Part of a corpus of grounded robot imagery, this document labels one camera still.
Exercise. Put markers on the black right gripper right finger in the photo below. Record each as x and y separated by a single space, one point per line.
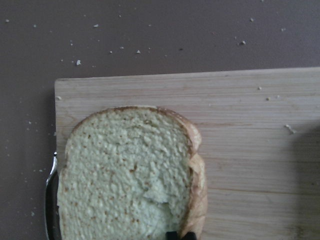
190 236

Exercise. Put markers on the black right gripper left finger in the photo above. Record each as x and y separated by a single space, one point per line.
171 235

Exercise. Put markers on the wooden cutting board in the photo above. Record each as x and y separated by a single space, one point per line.
260 141

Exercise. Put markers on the bread slice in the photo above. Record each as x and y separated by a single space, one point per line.
132 173

